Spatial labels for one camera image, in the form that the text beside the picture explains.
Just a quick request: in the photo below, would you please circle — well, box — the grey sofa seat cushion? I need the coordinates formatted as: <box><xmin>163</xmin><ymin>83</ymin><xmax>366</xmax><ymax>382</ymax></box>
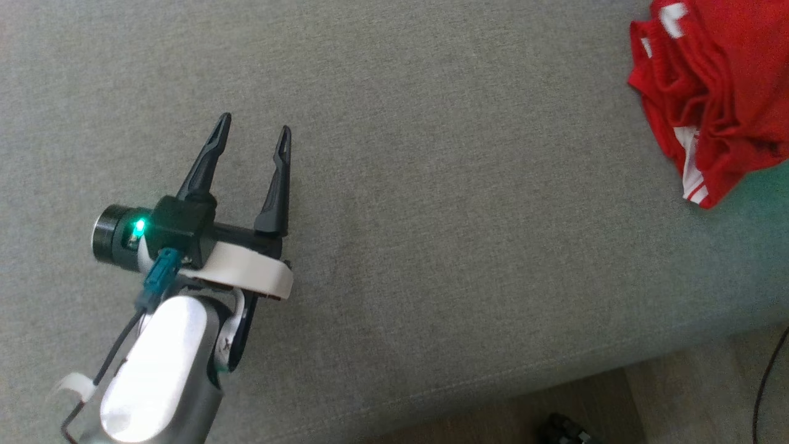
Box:
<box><xmin>0</xmin><ymin>0</ymin><xmax>789</xmax><ymax>444</ymax></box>

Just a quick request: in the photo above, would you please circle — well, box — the black floor cable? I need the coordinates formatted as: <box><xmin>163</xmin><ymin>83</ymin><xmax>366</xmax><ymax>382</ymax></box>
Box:
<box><xmin>753</xmin><ymin>326</ymin><xmax>789</xmax><ymax>444</ymax></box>

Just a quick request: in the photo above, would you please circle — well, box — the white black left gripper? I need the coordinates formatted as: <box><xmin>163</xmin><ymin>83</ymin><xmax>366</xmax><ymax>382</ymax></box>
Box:
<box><xmin>92</xmin><ymin>112</ymin><xmax>293</xmax><ymax>371</ymax></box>

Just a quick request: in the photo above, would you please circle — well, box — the white cable label tag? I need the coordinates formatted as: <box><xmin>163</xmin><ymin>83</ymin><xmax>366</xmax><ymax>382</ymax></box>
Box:
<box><xmin>49</xmin><ymin>372</ymin><xmax>96</xmax><ymax>403</ymax></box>

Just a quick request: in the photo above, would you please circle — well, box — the black left cable teal plug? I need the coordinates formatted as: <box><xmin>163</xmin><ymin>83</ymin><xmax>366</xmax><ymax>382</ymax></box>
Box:
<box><xmin>60</xmin><ymin>248</ymin><xmax>184</xmax><ymax>444</ymax></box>

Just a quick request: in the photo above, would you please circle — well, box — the red shorts white trim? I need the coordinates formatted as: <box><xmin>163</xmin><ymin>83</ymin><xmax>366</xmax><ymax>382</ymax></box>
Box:
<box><xmin>628</xmin><ymin>0</ymin><xmax>789</xmax><ymax>133</ymax></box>

